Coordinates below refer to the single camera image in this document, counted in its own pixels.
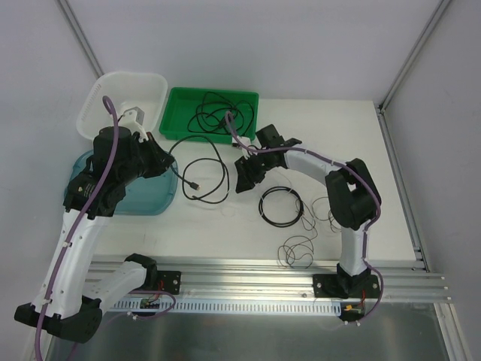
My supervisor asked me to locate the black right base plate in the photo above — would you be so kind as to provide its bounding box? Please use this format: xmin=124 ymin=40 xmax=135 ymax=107
xmin=313 ymin=274 xmax=382 ymax=299

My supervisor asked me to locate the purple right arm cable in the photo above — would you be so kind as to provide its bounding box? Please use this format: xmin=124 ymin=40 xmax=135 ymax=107
xmin=224 ymin=111 xmax=384 ymax=328

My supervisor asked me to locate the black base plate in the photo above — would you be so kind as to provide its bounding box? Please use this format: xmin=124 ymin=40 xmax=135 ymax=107
xmin=153 ymin=270 xmax=182 ymax=295
xmin=313 ymin=274 xmax=382 ymax=299

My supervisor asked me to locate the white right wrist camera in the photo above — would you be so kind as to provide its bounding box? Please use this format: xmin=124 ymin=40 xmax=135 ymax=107
xmin=231 ymin=136 xmax=252 ymax=158

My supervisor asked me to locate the white plastic basin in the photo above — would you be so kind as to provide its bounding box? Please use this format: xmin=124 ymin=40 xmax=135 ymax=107
xmin=76 ymin=71 xmax=168 ymax=141

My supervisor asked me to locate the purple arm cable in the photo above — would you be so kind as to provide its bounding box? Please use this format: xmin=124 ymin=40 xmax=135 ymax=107
xmin=224 ymin=111 xmax=384 ymax=328
xmin=35 ymin=96 xmax=177 ymax=361

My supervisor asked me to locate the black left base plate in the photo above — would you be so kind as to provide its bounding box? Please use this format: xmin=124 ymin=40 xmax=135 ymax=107
xmin=153 ymin=270 xmax=182 ymax=295

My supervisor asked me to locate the teal translucent plastic bin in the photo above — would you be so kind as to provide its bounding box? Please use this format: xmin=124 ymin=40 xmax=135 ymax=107
xmin=63 ymin=150 xmax=177 ymax=219

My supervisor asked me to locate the green plastic tray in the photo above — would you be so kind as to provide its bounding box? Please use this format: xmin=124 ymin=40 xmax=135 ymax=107
xmin=159 ymin=87 xmax=259 ymax=144

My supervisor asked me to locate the black round usb cable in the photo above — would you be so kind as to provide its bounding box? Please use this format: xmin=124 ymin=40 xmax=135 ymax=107
xmin=202 ymin=98 xmax=253 ymax=137

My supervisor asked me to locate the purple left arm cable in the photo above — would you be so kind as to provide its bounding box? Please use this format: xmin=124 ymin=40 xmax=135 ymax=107
xmin=35 ymin=96 xmax=177 ymax=361

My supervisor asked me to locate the thick black cable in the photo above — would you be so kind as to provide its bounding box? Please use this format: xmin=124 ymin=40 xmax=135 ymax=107
xmin=257 ymin=187 xmax=304 ymax=228

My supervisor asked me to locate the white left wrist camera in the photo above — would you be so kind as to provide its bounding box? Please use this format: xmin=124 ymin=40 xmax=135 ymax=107
xmin=119 ymin=107 xmax=149 ymax=142

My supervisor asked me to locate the white slotted cable duct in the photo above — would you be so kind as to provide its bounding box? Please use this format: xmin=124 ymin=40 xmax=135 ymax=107
xmin=111 ymin=296 xmax=341 ymax=317

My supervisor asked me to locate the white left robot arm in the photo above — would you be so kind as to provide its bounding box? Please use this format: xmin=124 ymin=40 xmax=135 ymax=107
xmin=14 ymin=126 xmax=174 ymax=344

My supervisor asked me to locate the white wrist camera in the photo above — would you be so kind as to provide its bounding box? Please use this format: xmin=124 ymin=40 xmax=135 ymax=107
xmin=231 ymin=136 xmax=252 ymax=158
xmin=119 ymin=107 xmax=149 ymax=142

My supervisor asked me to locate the aluminium mounting rail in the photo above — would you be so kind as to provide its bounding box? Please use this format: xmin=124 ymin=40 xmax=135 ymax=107
xmin=86 ymin=255 xmax=452 ymax=302

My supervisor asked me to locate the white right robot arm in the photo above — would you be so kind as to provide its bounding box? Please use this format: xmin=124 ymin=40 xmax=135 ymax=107
xmin=232 ymin=125 xmax=381 ymax=299

